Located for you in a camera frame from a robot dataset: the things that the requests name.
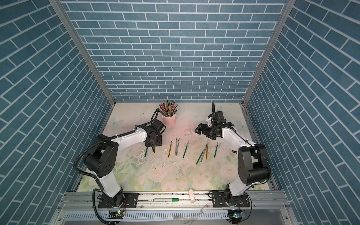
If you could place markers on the yellow carving knife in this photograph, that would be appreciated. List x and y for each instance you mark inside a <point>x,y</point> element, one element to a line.
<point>206,151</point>

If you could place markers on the aluminium corner frame post right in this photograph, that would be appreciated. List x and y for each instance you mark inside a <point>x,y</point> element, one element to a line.
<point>272,41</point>

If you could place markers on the aluminium corner frame post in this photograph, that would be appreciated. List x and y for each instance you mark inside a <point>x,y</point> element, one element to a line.
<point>64,18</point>
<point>272,41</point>

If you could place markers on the beige eraser on rail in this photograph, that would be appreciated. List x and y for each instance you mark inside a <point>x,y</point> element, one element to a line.
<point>191,196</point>

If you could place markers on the green marker on rail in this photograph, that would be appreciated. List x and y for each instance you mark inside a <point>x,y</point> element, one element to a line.
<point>165,200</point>

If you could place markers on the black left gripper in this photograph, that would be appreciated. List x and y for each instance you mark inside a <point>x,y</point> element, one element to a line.
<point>159,144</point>

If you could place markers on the aluminium front rail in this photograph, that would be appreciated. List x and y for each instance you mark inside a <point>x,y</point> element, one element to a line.
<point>264,207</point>

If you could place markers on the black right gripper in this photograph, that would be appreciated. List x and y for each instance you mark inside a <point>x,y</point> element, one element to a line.
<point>205,131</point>

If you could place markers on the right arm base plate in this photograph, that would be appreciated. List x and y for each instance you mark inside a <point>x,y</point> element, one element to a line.
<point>221,199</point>

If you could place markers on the aluminium corner frame post left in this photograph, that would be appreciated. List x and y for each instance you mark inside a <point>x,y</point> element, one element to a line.
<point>64,18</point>

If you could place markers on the dark green carving knife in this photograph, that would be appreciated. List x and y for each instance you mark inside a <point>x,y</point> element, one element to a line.
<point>199,158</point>

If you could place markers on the pink cup of coloured pencils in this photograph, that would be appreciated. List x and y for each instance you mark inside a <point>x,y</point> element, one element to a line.
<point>168,110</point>

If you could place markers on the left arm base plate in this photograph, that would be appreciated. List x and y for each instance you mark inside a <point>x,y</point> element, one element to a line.
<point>122,200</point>

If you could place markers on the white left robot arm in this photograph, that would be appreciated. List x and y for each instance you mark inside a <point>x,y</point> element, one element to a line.
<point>100,159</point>

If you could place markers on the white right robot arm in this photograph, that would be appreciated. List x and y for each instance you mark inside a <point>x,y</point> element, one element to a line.
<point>253,160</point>

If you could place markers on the silver carving knife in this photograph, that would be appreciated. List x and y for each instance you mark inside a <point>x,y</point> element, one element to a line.
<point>203,154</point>

